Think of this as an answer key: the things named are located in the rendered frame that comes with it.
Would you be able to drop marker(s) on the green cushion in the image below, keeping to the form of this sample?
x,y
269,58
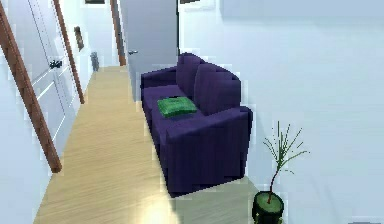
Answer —
x,y
176,106

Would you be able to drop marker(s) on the dark purple sofa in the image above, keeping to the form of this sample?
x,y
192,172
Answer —
x,y
200,140

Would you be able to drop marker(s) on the grey room door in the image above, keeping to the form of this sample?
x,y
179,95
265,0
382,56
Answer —
x,y
151,40

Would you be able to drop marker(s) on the house plant in black pot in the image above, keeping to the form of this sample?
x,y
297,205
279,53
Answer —
x,y
269,203

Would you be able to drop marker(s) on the white panelled room door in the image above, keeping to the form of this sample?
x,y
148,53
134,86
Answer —
x,y
46,73

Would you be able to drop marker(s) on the brown framed wall picture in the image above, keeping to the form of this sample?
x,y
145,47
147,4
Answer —
x,y
79,37

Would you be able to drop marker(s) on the dark framed wall picture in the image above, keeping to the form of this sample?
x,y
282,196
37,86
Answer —
x,y
94,1

